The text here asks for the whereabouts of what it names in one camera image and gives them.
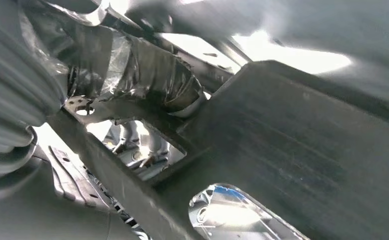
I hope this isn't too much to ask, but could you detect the grey sheet metal part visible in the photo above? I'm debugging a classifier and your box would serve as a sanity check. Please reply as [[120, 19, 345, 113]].
[[187, 183, 310, 240]]

